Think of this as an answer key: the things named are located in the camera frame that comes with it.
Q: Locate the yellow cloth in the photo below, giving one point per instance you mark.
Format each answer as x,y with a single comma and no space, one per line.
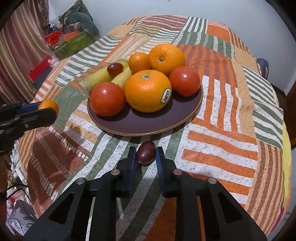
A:
287,157

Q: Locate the purple plate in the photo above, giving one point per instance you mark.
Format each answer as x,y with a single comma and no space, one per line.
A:
148,122

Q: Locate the red plastic bag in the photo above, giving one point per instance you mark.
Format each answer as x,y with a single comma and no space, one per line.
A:
54,37

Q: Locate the small tangerine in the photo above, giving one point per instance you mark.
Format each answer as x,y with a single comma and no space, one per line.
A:
138,62
49,104

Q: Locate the dark patterned cushion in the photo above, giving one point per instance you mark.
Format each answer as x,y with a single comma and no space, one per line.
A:
74,9

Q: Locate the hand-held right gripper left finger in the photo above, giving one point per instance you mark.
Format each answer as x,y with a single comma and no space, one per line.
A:
132,162

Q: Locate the red box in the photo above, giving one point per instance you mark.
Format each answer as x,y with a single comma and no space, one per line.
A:
39,68

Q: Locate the large plain orange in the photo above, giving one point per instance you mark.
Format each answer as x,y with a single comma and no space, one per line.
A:
166,60

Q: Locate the grey patterned cloth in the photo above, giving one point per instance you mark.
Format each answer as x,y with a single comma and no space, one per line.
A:
19,217

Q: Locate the dark red grape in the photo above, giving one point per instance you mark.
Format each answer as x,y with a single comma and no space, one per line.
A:
145,153
115,68

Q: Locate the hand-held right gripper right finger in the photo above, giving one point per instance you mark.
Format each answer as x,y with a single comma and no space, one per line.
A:
159,162

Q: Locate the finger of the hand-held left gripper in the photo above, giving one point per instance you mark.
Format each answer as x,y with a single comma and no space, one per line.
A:
30,107
39,118

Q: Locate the green patterned storage box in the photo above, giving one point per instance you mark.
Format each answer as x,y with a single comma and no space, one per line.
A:
74,44

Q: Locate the striped brown curtain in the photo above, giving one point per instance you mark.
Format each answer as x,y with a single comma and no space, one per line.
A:
18,46

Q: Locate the striped patchwork tablecloth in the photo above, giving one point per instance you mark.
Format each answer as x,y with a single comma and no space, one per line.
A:
219,115

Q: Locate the large orange with sticker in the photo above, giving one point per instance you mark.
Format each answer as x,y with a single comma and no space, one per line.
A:
145,92

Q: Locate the grey plush pillow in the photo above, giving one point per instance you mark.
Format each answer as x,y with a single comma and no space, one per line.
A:
87,23

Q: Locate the red tomato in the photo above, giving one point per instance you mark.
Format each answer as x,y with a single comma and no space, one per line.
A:
185,80
107,99

